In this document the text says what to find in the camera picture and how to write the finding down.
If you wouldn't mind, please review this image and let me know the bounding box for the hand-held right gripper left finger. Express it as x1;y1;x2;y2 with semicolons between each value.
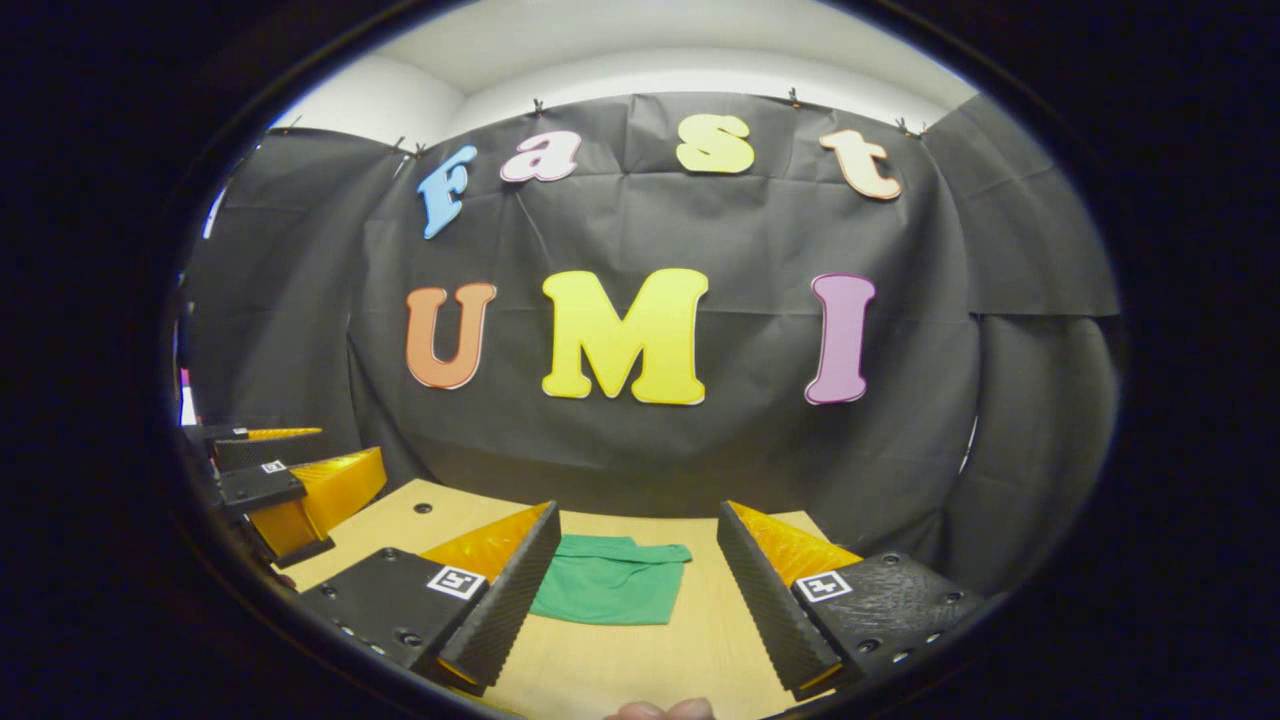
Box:
297;500;563;698

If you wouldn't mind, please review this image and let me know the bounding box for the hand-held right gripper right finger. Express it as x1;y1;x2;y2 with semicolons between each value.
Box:
716;500;1001;703

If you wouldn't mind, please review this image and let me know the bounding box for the green T-shirt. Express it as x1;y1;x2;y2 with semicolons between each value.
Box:
530;533;693;627

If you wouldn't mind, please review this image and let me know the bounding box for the black backdrop cloth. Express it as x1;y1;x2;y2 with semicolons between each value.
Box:
175;92;1123;601

